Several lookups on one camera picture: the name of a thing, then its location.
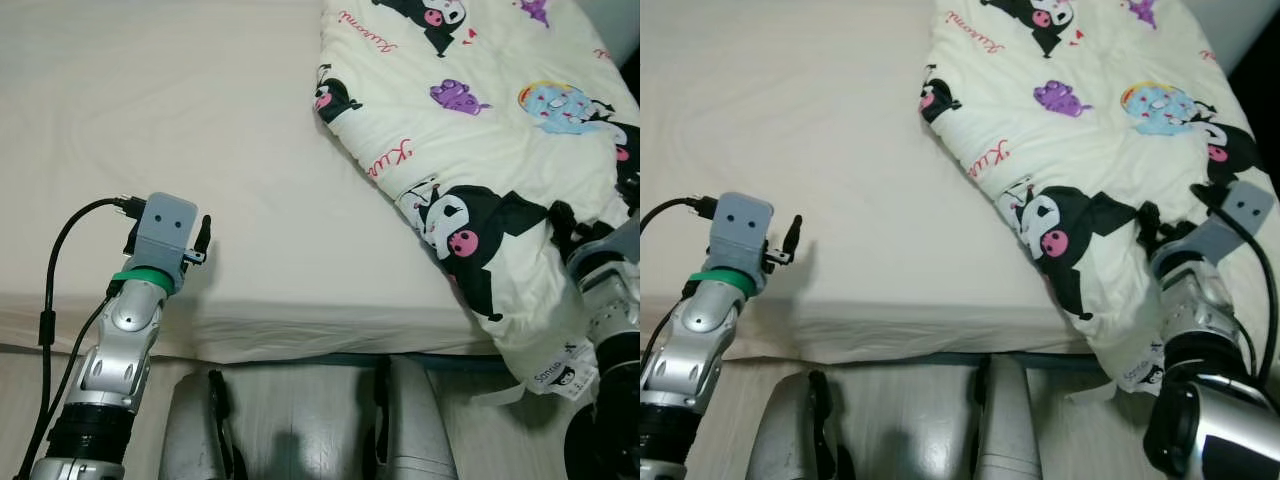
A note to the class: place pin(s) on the mattress with cream sheet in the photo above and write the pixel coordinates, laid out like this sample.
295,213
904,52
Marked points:
800,120
200,120

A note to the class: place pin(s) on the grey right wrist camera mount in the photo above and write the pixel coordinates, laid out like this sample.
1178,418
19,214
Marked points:
620,240
1245,210

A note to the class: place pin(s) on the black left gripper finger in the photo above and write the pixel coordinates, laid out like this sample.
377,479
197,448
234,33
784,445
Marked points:
203,235
790,238

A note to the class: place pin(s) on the grey robot right leg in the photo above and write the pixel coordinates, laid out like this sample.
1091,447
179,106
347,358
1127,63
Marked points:
415,430
1010,430

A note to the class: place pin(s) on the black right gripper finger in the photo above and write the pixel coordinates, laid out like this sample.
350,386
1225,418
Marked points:
1153,222
562,222

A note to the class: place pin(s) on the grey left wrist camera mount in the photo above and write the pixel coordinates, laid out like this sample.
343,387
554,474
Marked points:
742,225
165,225

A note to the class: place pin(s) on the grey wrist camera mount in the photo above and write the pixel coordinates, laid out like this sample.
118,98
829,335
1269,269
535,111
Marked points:
620,240
742,225
1245,210
165,225

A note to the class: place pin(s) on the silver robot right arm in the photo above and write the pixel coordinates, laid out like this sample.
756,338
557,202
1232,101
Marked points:
610,300
1195,300

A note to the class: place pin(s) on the cream cartoon print blanket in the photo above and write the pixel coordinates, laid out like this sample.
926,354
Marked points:
480,140
1090,140

